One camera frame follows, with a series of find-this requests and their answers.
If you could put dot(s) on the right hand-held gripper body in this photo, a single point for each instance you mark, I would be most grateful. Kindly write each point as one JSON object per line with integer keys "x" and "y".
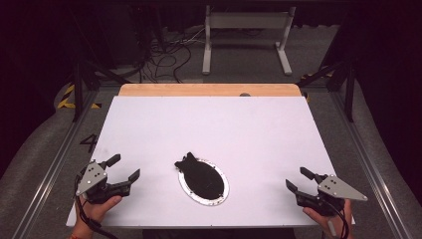
{"x": 335, "y": 189}

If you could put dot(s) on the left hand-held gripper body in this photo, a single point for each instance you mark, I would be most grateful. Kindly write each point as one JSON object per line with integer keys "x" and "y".
{"x": 89, "y": 177}

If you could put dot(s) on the person's right hand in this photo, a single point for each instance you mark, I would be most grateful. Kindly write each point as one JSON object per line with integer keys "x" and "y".
{"x": 335, "y": 225}

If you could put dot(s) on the person's left hand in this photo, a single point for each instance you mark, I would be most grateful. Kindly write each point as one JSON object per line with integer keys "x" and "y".
{"x": 91, "y": 214}

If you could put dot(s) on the yellow and black floor tape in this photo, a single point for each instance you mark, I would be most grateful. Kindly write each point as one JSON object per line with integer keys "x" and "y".
{"x": 68, "y": 104}
{"x": 315, "y": 75}

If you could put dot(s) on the black metal stand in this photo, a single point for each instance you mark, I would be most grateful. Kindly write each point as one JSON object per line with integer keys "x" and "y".
{"x": 78, "y": 89}
{"x": 349, "y": 93}

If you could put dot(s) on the person's dark clothing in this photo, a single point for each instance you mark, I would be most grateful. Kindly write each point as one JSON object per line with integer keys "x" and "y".
{"x": 215, "y": 234}

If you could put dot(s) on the white board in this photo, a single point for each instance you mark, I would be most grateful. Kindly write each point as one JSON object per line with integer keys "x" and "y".
{"x": 215, "y": 126}

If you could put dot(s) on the wooden table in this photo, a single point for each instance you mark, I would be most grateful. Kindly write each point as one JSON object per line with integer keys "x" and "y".
{"x": 199, "y": 89}

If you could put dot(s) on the white metal stand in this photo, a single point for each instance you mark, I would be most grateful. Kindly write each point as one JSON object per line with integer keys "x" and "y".
{"x": 247, "y": 20}

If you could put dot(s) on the aluminium floor rail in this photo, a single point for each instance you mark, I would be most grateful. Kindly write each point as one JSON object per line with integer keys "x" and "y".
{"x": 49, "y": 172}
{"x": 371, "y": 166}

